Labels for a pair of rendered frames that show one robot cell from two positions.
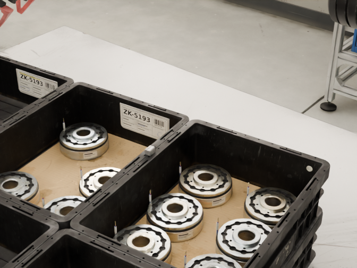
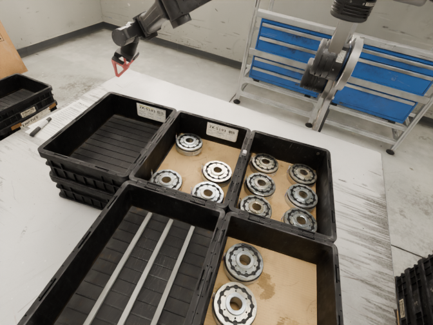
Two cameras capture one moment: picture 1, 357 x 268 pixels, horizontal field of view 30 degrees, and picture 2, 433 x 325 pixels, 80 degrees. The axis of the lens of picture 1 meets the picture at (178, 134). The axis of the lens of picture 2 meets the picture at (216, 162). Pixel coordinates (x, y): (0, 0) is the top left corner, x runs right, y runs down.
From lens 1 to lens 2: 0.61 m
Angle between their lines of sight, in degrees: 21
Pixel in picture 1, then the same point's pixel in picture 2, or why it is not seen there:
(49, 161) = (174, 158)
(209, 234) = (278, 193)
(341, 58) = (244, 80)
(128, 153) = (214, 149)
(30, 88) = (145, 113)
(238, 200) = (280, 171)
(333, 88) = (240, 93)
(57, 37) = (127, 76)
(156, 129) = (229, 135)
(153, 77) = (188, 98)
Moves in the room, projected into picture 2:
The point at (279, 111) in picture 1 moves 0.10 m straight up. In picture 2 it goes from (255, 113) to (259, 98)
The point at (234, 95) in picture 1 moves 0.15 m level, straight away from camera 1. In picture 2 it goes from (231, 106) to (226, 93)
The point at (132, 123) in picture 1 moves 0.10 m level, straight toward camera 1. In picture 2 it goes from (214, 132) to (223, 148)
